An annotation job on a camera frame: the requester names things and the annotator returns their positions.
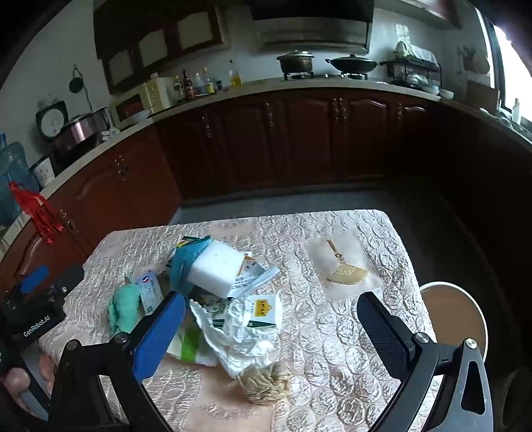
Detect wooden cutting board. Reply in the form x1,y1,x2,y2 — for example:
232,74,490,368
465,79,499,113

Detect white round bin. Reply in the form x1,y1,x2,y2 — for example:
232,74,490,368
419,281,488,375

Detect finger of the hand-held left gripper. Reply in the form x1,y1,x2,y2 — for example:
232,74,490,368
46,264,85,292
17,265,51,295

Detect white wrapper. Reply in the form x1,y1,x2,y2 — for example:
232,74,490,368
190,297,283,378

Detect white printed cup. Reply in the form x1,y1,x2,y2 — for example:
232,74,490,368
30,157,57,188

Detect white foam block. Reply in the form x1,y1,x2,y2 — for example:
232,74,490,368
188,241,246,299

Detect person's left hand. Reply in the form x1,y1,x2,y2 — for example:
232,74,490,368
0,367,32,401

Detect rice cooker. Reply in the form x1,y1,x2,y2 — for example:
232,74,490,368
54,112,98,161

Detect white blue card packet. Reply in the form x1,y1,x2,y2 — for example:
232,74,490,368
135,270,165,316

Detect metal stockpot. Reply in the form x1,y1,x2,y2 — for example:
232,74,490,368
277,51,315,74

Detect black wok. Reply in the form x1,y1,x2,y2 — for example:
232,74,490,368
325,54,395,72

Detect pink embossed tablecloth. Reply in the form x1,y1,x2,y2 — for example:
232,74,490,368
37,210,441,432

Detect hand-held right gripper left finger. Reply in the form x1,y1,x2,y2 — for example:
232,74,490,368
44,291,186,432

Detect dark wood upper cabinet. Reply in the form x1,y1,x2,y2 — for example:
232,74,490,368
411,0,462,30

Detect teal plastic bag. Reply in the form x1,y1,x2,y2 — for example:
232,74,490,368
168,237,212,297

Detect cream panel wall cabinets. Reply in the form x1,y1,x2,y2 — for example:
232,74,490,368
92,0,231,94

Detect kitchen window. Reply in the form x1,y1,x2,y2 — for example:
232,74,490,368
478,8,532,125

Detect range hood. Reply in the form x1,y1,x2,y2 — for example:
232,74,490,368
245,0,375,53

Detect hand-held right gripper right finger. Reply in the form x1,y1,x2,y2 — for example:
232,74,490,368
356,291,495,432

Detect red tassel ornament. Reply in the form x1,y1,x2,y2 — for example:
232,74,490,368
9,180,63,246

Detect black dish rack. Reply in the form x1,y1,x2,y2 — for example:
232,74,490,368
388,42,442,90

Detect cream microwave oven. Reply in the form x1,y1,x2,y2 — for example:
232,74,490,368
110,91,156,129

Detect blue water jug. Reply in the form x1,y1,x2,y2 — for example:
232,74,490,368
0,133,40,233

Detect steel cylindrical container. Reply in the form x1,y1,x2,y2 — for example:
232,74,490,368
93,107,112,136

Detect white orange printed packet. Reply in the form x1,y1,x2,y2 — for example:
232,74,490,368
230,251,281,297

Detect yellow label white box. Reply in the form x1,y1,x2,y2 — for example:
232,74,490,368
245,294,283,329

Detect round dial scale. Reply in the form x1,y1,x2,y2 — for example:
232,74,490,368
35,101,69,140

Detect wooden base cabinets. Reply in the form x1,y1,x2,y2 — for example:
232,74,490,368
0,89,532,291

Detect green cloth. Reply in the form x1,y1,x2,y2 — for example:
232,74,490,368
109,282,144,335

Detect woven wall basket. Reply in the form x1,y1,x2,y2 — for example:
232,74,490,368
459,46,491,75

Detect green white packet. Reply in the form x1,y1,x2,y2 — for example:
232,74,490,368
166,324,217,366

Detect gas stove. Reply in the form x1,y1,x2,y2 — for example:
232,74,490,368
283,70,370,80

